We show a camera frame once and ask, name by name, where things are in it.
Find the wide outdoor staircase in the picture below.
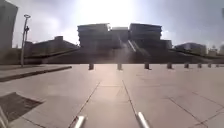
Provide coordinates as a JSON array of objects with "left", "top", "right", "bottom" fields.
[{"left": 24, "top": 46, "right": 224, "bottom": 65}]

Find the row of bollards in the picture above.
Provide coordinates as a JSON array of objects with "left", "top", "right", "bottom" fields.
[{"left": 87, "top": 61, "right": 224, "bottom": 71}]

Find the wide blocky building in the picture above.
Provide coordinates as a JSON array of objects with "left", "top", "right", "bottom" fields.
[{"left": 76, "top": 22, "right": 173, "bottom": 54}]

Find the grey stone slab plaza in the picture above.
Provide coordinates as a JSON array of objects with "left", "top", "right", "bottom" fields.
[{"left": 0, "top": 63, "right": 224, "bottom": 128}]

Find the robot's own part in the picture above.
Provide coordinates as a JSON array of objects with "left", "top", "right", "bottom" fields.
[
  {"left": 136, "top": 111, "right": 151, "bottom": 128},
  {"left": 73, "top": 115, "right": 87, "bottom": 128}
]

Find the low building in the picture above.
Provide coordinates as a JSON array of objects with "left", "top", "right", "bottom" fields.
[{"left": 23, "top": 35, "right": 80, "bottom": 58}]

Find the raised stone step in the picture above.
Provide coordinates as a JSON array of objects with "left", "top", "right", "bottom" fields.
[{"left": 0, "top": 64, "right": 73, "bottom": 83}]

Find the lamp pole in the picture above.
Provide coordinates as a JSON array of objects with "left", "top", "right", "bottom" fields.
[{"left": 19, "top": 13, "right": 32, "bottom": 68}]

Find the tall building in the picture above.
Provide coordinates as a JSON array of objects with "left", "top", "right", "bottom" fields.
[{"left": 0, "top": 0, "right": 19, "bottom": 64}]

